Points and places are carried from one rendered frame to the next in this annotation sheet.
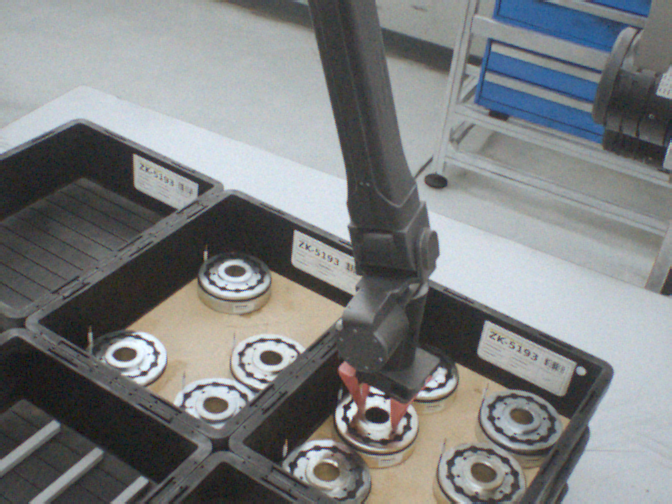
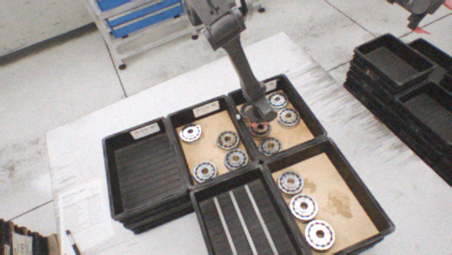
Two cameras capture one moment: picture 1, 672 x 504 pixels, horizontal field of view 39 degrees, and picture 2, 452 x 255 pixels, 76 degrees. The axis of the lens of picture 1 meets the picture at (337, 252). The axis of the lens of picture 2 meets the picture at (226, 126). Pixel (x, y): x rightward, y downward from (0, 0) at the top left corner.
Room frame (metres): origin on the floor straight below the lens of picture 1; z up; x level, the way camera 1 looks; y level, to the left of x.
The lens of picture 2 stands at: (0.34, 0.51, 1.93)
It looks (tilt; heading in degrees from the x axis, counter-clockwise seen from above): 54 degrees down; 321
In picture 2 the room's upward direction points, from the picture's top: 12 degrees counter-clockwise
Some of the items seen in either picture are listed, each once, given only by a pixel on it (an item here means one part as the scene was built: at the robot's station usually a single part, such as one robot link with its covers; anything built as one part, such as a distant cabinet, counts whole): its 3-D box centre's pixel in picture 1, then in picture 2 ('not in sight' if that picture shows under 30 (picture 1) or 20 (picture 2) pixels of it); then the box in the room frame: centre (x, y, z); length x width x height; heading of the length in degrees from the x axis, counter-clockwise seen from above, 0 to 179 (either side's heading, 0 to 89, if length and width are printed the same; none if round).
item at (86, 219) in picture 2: not in sight; (82, 215); (1.24, 0.72, 0.70); 0.33 x 0.23 x 0.01; 158
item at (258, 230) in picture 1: (224, 331); (211, 144); (0.93, 0.13, 0.87); 0.40 x 0.30 x 0.11; 152
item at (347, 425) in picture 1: (376, 419); (260, 127); (0.82, -0.07, 0.86); 0.10 x 0.10 x 0.01
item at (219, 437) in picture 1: (225, 300); (209, 138); (0.93, 0.13, 0.92); 0.40 x 0.30 x 0.02; 152
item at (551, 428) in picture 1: (521, 420); (277, 99); (0.85, -0.25, 0.86); 0.10 x 0.10 x 0.01
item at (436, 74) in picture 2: not in sight; (420, 70); (0.44, -1.52, 0.26); 0.40 x 0.30 x 0.23; 158
